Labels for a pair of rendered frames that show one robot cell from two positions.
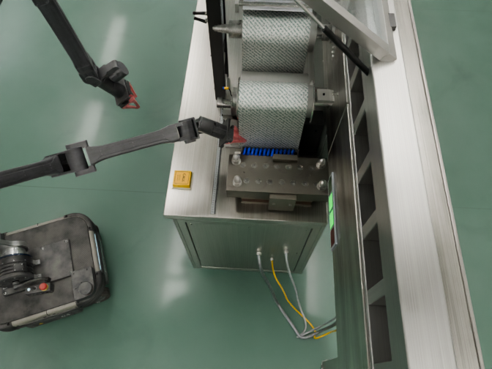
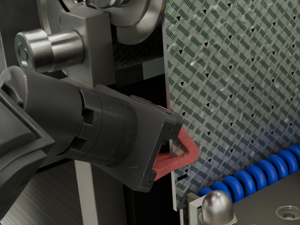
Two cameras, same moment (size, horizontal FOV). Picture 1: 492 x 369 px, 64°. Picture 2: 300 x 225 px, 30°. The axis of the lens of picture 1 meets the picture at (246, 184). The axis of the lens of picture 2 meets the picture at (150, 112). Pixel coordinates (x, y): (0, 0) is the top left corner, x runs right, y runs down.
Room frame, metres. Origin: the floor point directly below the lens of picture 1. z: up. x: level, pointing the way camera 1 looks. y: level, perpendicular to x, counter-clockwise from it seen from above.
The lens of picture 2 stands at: (0.49, 0.32, 1.32)
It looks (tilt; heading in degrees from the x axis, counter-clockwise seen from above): 23 degrees down; 323
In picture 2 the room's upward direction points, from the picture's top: 4 degrees counter-clockwise
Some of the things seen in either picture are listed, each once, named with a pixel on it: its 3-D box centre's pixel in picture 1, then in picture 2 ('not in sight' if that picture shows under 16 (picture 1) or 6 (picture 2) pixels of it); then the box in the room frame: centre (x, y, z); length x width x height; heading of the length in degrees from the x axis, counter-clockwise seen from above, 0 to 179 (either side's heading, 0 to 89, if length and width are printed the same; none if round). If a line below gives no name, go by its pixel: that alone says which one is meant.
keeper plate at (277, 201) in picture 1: (281, 203); not in sight; (0.63, -0.14, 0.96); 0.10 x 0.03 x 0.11; 87
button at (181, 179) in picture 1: (182, 179); not in sight; (0.76, 0.27, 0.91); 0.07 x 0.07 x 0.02; 87
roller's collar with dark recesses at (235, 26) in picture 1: (237, 28); not in sight; (1.16, 0.04, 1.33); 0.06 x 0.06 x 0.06; 87
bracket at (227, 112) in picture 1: (230, 122); (85, 160); (0.95, 0.06, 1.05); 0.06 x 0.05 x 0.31; 87
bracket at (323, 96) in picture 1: (325, 95); not in sight; (0.90, -0.27, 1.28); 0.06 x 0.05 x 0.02; 87
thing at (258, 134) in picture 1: (269, 135); (260, 88); (0.84, -0.09, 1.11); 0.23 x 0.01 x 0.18; 87
